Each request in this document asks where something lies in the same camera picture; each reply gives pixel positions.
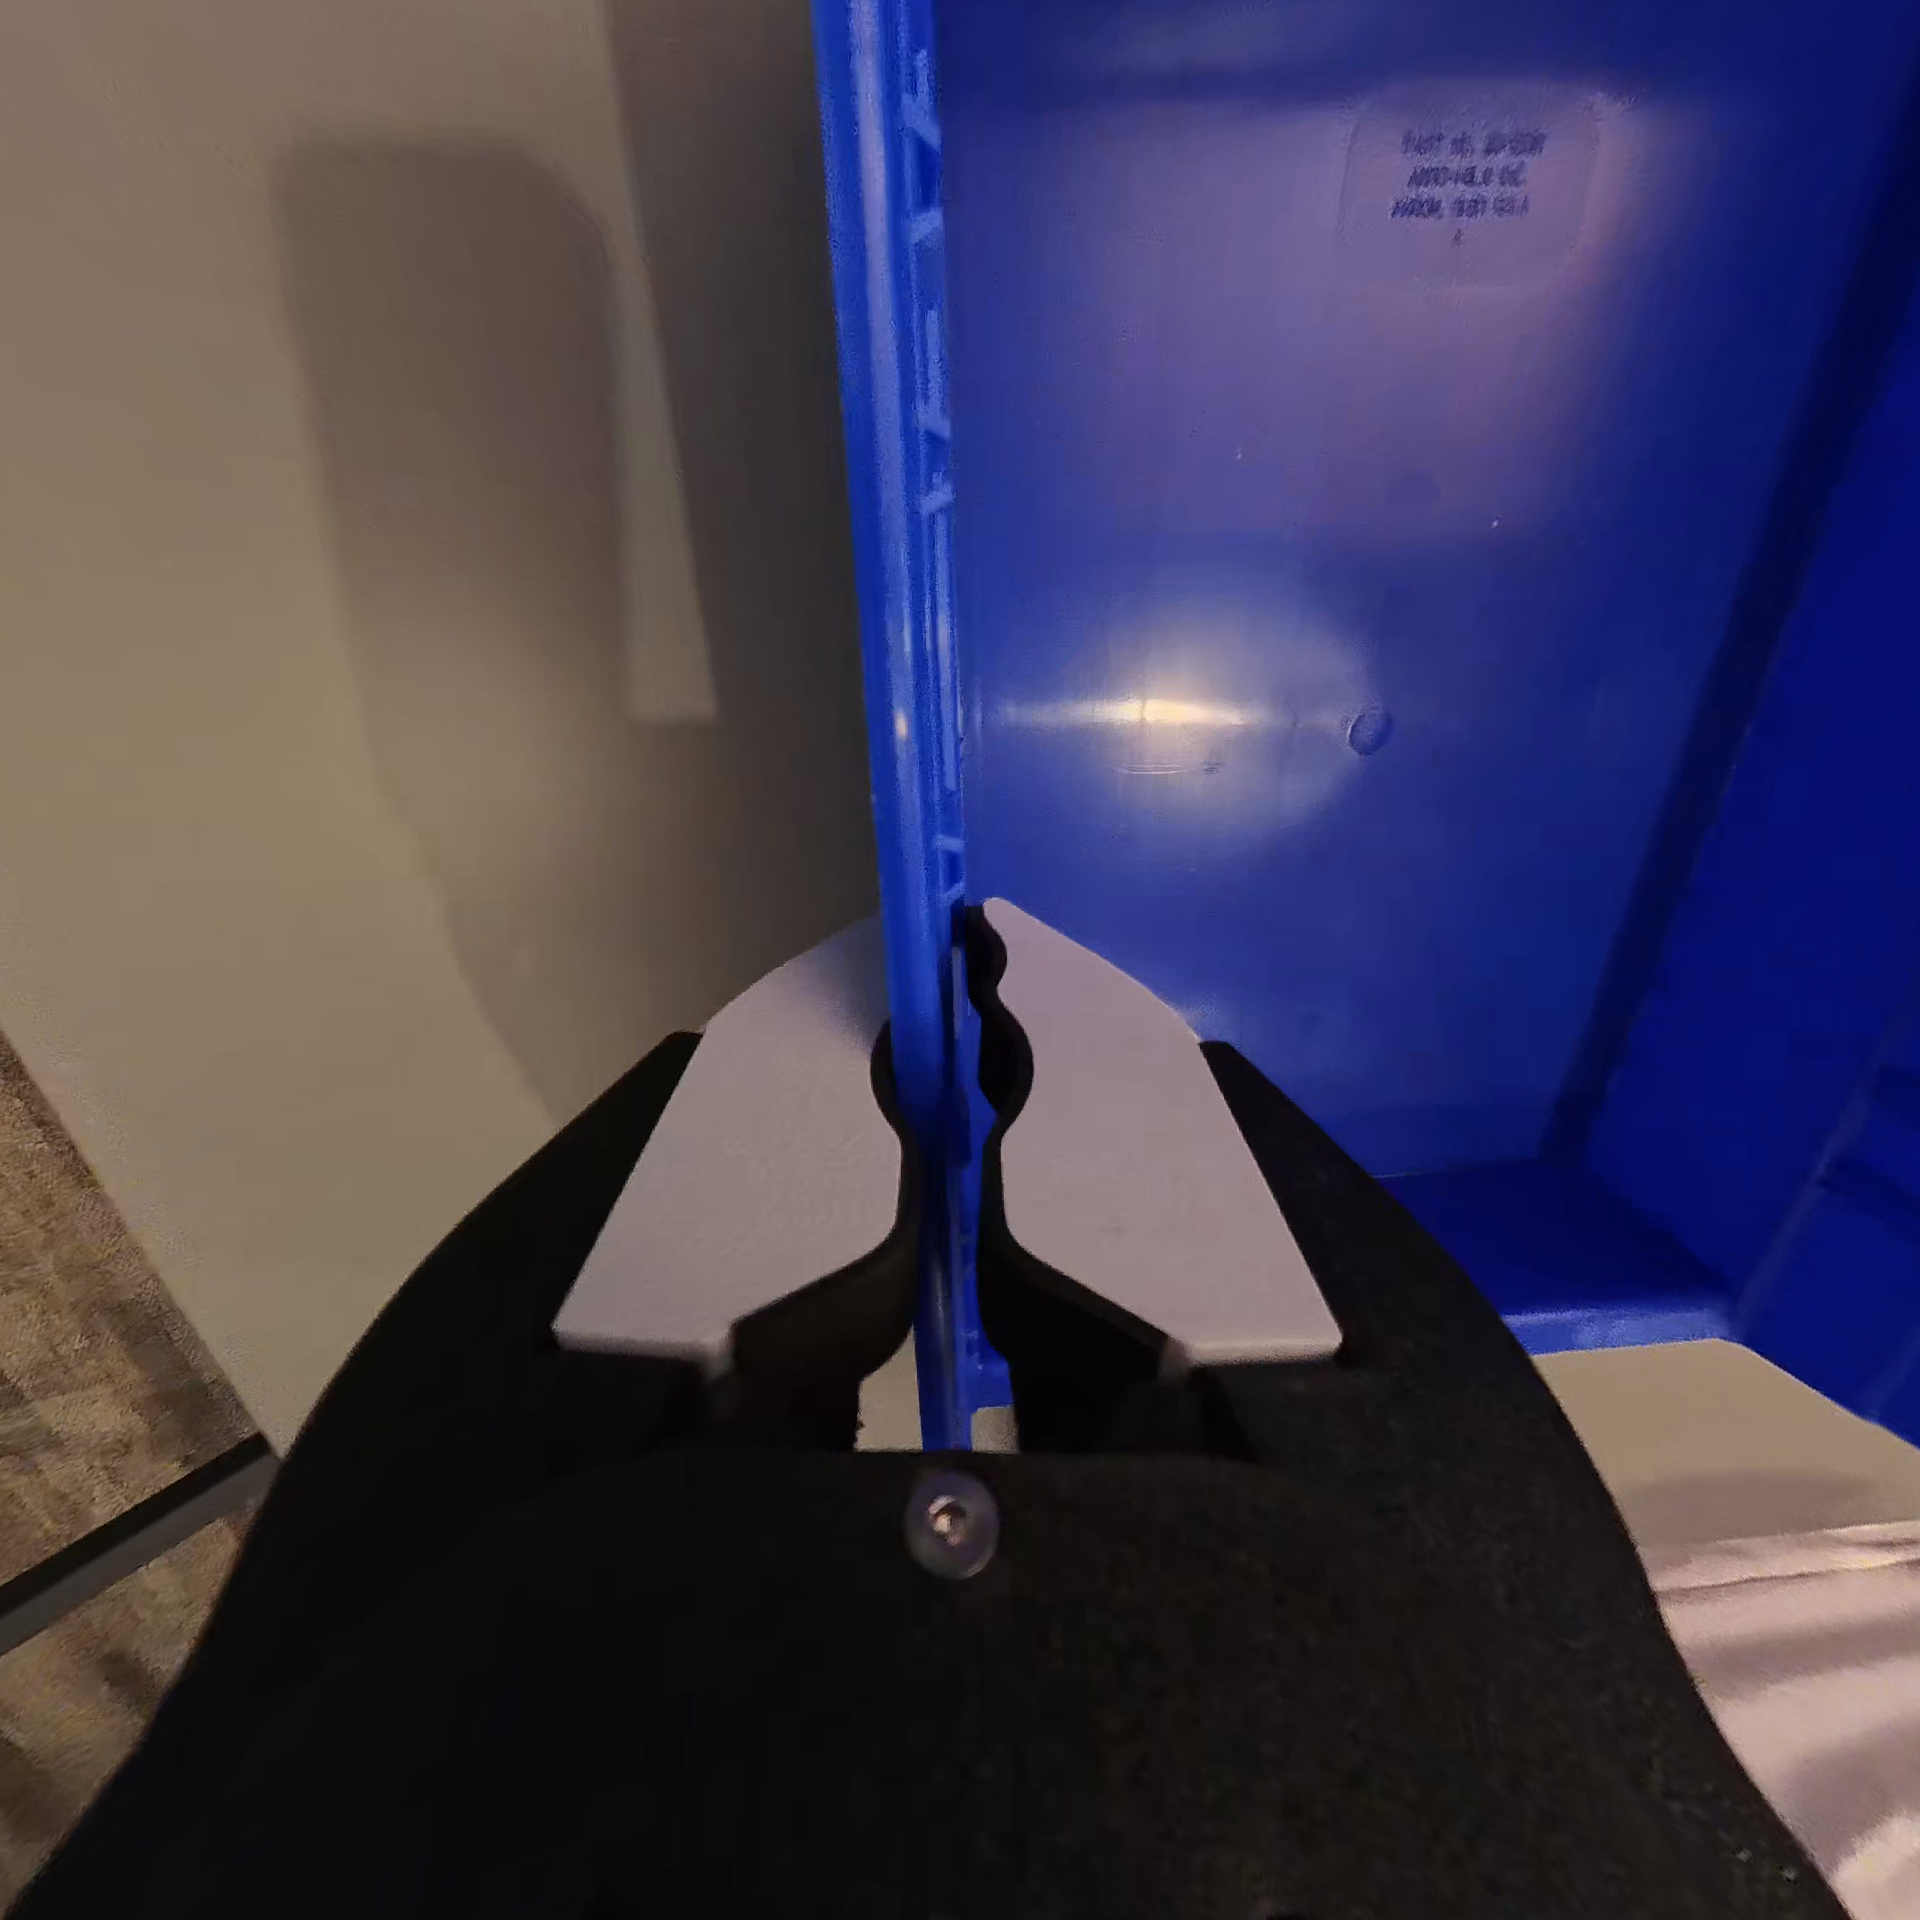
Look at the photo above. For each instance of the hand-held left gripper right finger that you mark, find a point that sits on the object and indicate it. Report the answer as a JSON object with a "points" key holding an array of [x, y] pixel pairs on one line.
{"points": [[1141, 1185]]}

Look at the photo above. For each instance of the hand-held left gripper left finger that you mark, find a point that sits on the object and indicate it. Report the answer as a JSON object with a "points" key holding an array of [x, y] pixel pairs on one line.
{"points": [[750, 1171]]}

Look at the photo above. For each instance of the blue plastic bin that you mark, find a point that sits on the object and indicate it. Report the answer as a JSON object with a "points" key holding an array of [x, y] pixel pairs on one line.
{"points": [[1276, 451]]}

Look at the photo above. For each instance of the person's white shirt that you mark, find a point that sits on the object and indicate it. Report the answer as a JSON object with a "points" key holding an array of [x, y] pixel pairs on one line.
{"points": [[1801, 1693]]}

